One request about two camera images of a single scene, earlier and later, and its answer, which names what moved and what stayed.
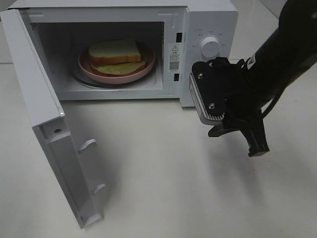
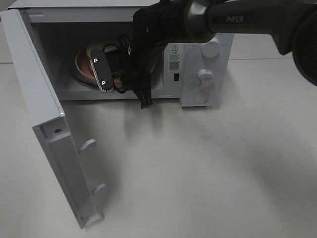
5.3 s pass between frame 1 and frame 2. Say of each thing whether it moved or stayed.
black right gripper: moved
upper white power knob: stayed
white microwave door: stayed
